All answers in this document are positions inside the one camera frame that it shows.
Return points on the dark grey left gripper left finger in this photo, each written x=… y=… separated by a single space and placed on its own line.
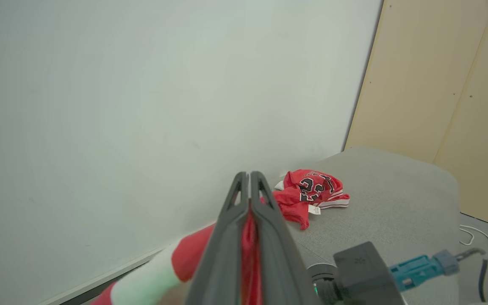
x=223 y=254

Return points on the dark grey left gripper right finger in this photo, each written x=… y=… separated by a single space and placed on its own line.
x=275 y=254

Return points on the red and white garment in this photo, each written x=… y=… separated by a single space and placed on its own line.
x=189 y=254

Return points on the red basketball jersey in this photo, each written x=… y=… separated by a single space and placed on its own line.
x=307 y=190

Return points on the black camera box teal connector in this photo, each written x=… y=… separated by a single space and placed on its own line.
x=360 y=273

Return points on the beige wooden wall panel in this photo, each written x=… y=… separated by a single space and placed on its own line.
x=485 y=127
x=413 y=76

